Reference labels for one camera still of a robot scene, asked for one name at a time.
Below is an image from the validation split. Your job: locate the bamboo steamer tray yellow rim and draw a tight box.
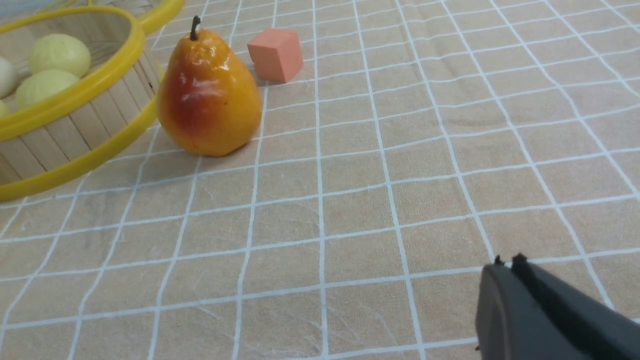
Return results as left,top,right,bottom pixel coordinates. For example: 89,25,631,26
0,6,162,202

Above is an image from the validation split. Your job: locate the yellow bun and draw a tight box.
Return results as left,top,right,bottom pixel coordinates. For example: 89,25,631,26
14,69,80,110
27,33,92,78

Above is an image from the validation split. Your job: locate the orange toy pear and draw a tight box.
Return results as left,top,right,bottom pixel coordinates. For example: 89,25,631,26
156,16,263,157

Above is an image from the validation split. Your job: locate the checked tan tablecloth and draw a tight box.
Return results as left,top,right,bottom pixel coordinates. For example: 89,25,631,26
1,0,639,360

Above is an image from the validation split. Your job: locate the cream white bun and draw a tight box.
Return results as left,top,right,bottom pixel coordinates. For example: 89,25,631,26
0,57,19,99

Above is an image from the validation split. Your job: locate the bamboo steamer lid yellow rim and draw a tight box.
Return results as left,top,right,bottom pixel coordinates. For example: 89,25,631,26
39,0,185,35

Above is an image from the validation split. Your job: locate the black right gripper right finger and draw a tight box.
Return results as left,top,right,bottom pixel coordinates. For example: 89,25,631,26
510,253,639,360

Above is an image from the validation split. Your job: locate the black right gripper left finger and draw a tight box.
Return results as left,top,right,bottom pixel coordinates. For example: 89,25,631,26
475,256,591,360

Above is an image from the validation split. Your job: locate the salmon foam cube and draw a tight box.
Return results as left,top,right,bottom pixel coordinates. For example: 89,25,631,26
247,28,304,84

